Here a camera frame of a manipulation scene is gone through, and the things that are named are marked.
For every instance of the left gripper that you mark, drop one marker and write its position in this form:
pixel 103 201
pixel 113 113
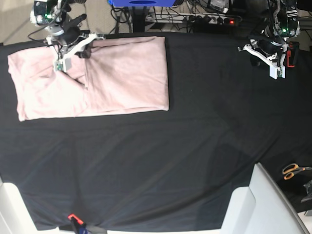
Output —
pixel 269 52

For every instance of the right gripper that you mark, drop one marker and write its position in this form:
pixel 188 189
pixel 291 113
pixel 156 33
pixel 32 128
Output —
pixel 70 44

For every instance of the pink T-shirt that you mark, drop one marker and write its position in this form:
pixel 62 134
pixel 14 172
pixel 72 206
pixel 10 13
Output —
pixel 122 76

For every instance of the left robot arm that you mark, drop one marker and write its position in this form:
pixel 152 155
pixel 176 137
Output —
pixel 283 23

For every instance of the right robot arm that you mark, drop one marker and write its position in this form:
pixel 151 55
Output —
pixel 53 17

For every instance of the red black clamp right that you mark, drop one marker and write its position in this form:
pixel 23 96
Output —
pixel 292 54

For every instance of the red black clamp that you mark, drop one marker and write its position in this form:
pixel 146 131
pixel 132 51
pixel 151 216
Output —
pixel 73 217
pixel 292 54

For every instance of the blue plastic box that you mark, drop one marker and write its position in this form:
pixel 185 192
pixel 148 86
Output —
pixel 134 3

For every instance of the white power strip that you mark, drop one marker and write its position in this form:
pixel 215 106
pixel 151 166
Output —
pixel 176 18

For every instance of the black table cloth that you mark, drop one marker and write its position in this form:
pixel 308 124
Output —
pixel 164 171

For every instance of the white box right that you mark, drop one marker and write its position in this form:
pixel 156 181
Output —
pixel 261 208

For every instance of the white box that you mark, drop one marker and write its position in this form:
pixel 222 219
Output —
pixel 261 208
pixel 14 216

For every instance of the red black clamp bottom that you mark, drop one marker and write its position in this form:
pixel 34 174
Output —
pixel 73 217

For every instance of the white box left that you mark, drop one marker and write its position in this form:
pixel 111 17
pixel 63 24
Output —
pixel 14 216

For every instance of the black table stand post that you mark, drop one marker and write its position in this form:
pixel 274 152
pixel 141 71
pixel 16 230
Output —
pixel 138 18

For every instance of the orange handled scissors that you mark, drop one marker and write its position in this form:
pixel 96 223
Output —
pixel 292 169

